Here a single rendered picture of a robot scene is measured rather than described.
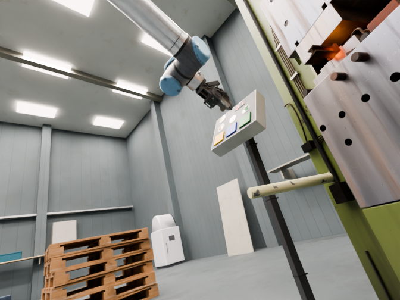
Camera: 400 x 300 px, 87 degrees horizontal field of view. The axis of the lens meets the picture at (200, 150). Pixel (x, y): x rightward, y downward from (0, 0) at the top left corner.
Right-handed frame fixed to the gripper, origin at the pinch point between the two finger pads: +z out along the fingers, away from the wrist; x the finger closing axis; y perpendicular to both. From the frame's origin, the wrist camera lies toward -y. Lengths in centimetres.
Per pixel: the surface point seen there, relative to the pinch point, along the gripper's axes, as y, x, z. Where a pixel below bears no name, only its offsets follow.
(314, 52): 10.1, 42.5, -0.5
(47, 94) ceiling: -473, -711, -291
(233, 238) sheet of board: -104, -325, 322
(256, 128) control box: 6.4, 3.8, 15.3
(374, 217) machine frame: 52, 32, 36
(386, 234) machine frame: 57, 33, 38
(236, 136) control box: 6.4, -7.8, 12.7
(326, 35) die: -2.8, 47.3, 3.4
